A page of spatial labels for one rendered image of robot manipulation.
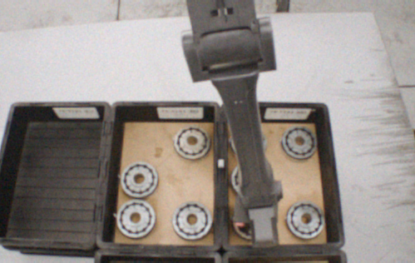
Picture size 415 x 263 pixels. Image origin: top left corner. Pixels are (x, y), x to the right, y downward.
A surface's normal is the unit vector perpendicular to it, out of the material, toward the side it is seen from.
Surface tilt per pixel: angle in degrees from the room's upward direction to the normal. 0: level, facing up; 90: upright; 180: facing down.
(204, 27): 50
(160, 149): 0
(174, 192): 0
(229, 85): 77
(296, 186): 0
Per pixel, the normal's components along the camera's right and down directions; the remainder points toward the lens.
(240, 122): 0.02, 0.79
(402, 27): 0.00, -0.43
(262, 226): -0.18, -0.33
